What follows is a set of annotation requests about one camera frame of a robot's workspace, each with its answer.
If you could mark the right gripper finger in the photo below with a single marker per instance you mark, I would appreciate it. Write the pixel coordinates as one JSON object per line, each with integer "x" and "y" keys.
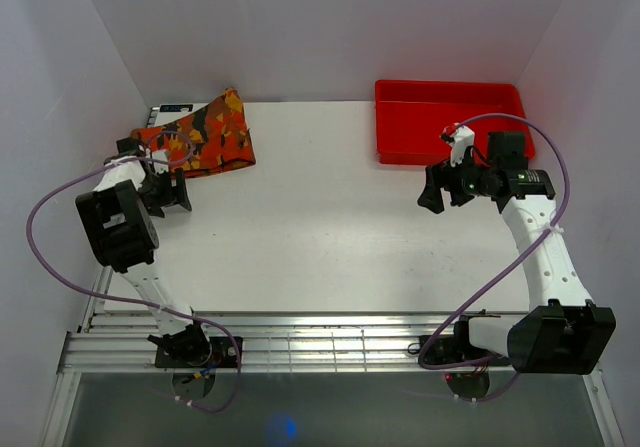
{"x": 437, "y": 175}
{"x": 431, "y": 199}

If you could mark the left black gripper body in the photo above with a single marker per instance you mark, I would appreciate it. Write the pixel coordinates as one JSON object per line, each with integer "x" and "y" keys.
{"x": 158, "y": 191}

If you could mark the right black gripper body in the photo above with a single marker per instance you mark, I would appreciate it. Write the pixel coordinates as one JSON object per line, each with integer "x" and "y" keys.
{"x": 468, "y": 178}

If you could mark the orange camouflage trousers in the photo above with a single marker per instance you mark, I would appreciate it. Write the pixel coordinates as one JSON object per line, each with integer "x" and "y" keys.
{"x": 211, "y": 140}

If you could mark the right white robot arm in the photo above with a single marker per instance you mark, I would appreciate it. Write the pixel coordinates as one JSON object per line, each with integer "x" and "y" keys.
{"x": 564, "y": 331}

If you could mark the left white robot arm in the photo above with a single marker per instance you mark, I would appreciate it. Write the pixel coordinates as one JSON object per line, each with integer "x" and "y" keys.
{"x": 117, "y": 218}

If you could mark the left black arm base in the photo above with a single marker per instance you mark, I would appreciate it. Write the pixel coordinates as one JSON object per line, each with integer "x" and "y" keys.
{"x": 223, "y": 354}

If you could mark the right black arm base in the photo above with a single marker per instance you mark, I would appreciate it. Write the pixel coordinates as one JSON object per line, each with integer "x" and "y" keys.
{"x": 448, "y": 352}

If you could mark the red plastic bin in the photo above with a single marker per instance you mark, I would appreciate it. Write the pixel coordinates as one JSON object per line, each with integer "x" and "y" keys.
{"x": 410, "y": 116}

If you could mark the small label sticker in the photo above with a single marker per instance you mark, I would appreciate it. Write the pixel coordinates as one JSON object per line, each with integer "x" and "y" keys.
{"x": 176, "y": 108}

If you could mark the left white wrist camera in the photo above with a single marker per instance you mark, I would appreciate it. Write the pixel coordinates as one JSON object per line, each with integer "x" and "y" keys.
{"x": 160, "y": 164}

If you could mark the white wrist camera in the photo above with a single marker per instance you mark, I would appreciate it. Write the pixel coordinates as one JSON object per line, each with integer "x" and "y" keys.
{"x": 160, "y": 164}
{"x": 459, "y": 137}

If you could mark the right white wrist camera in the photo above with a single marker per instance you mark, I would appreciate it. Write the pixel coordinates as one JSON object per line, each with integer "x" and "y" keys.
{"x": 459, "y": 137}

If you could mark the aluminium frame rail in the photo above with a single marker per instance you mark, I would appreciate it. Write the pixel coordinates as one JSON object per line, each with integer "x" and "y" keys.
{"x": 117, "y": 343}

